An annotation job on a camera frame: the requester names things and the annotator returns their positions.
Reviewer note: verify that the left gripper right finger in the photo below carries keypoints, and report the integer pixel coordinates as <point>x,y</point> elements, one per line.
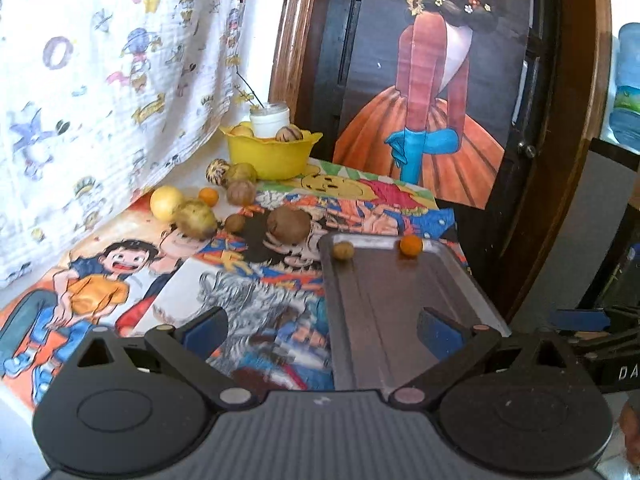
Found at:
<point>459,350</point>

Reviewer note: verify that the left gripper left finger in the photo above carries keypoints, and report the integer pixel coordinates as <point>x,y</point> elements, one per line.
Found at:
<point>184,351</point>

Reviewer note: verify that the small orange kumquat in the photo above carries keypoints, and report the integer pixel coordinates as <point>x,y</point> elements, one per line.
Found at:
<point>209,196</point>
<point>410,246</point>

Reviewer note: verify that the green-yellow blemished pear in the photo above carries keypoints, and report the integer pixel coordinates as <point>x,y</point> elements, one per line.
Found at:
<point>196,220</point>

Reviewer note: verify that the yellow lemon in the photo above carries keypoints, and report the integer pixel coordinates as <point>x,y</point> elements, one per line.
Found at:
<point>164,201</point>

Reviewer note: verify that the small brown longan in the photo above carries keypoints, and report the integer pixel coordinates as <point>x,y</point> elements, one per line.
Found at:
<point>343,251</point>

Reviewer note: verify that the large brown kiwi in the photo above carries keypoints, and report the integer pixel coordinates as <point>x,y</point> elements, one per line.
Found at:
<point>288,225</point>

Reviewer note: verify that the brown round sapodilla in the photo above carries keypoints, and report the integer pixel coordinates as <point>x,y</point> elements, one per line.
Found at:
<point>241,193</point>

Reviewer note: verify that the striped pepino melon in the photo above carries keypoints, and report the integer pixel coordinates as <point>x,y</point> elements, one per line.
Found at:
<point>216,172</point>

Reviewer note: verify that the yellow-green mango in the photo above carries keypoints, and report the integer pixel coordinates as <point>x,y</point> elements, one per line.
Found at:
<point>240,172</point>

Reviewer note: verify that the person's right hand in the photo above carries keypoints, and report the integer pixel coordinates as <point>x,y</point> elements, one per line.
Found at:
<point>629,424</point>

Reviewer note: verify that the metal baking tray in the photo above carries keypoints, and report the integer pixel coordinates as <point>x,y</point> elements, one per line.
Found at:
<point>373,303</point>

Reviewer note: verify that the colourful cartoon drawings mat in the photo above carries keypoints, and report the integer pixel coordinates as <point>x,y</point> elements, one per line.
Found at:
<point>139,272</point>

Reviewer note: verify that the grey appliance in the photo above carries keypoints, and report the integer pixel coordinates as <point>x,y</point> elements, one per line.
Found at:
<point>598,226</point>

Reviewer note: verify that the yellow plastic bowl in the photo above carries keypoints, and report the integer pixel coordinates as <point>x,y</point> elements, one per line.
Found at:
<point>273,160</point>

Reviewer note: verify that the blue water bottle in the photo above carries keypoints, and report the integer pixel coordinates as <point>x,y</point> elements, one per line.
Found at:
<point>624,118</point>

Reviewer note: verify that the striped melon in bowl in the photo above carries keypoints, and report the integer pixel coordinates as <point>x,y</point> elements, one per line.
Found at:
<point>289,133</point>

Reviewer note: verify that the white plastic jar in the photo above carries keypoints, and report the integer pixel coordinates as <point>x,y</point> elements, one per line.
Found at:
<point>267,120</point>

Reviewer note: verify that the yellow flower twig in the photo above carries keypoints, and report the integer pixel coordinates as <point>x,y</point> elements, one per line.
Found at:
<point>244,92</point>

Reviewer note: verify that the white printed cloth curtain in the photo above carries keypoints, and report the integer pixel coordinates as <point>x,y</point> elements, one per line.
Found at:
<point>99,100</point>

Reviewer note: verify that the girl poster on door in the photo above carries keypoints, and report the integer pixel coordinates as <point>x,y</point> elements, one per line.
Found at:
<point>430,93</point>

